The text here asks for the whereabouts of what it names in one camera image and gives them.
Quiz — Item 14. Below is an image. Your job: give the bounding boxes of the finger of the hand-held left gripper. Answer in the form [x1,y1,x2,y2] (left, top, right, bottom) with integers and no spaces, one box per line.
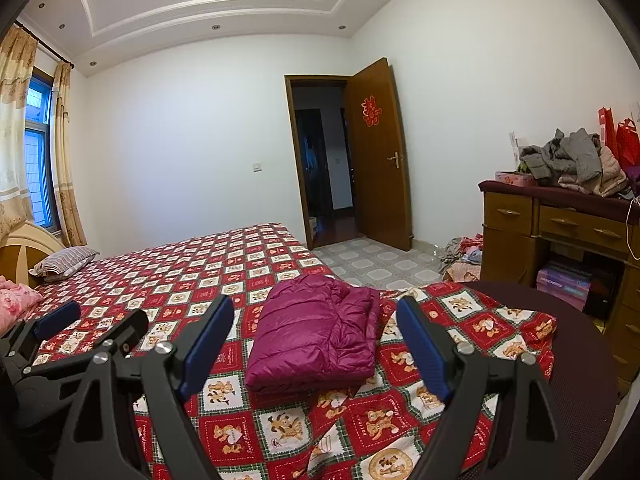
[10,301,82,361]
[22,308,149,387]

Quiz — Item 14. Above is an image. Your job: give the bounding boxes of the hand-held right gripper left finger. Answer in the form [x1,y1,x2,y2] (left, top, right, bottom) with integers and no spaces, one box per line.
[52,294,236,480]

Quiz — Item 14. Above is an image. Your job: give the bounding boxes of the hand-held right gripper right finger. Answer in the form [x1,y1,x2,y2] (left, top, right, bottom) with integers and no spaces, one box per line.
[396,295,569,480]

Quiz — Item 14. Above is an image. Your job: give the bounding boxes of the magenta puffer jacket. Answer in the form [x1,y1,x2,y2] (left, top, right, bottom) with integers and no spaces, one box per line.
[245,275,383,395]

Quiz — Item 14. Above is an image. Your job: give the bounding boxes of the pile of colourful clothes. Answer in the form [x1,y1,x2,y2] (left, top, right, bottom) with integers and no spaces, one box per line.
[439,232,485,282]

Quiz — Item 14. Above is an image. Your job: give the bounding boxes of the pile of grey clothes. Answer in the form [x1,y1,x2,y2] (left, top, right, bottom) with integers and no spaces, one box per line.
[517,127,630,198]

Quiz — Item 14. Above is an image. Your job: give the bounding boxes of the pink floral quilt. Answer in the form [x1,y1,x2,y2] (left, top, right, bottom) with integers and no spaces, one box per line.
[0,275,45,333]

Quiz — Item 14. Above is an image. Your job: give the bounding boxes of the striped pillow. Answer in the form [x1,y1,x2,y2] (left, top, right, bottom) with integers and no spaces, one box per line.
[28,246,100,283]

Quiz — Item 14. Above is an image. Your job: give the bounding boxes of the wooden headboard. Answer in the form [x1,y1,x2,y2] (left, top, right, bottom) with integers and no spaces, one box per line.
[0,222,66,288]

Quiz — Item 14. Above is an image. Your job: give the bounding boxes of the red checked printed bed sheet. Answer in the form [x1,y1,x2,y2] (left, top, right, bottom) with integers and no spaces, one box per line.
[27,222,558,480]

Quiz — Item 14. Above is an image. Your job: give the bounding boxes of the dark maroon mattress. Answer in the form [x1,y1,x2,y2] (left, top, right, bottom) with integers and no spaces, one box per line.
[450,280,618,480]

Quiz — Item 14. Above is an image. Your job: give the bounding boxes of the wooden desk with drawers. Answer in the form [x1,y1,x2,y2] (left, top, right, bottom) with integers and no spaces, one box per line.
[478,180,640,386]

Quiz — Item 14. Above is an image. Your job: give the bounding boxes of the purple box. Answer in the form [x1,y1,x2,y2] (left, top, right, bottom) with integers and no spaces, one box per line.
[536,260,593,311]

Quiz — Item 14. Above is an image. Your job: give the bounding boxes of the window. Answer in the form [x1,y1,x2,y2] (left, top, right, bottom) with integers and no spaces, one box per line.
[24,67,63,233]

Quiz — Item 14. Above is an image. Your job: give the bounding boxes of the brown wooden door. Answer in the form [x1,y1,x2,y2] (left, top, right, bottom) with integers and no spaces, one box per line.
[349,57,413,252]

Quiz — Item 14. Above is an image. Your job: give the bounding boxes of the wide beige floral curtain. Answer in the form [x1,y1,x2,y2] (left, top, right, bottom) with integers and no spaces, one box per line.
[0,25,38,241]

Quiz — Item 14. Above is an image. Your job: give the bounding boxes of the pink patterned box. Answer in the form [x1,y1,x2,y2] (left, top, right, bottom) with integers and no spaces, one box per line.
[495,171,538,188]

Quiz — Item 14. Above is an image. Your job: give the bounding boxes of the red paper door decoration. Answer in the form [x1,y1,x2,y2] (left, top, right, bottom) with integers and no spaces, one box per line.
[361,94,382,127]

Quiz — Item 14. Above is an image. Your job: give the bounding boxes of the dark curtain rod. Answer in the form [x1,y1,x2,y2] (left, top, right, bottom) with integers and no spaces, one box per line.
[15,20,75,68]

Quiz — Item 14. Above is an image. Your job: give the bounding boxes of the tall red gift bag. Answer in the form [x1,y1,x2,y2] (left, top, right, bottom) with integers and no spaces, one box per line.
[597,106,618,156]

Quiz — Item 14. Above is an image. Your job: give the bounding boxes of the wide red gift bag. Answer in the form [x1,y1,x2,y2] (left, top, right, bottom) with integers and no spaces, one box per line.
[616,117,640,167]

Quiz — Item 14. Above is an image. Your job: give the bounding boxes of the brown door frame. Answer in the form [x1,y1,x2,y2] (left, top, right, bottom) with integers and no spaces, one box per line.
[284,75,353,250]

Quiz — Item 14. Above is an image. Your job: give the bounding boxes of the white cable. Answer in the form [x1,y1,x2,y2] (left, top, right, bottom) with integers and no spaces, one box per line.
[625,195,640,261]

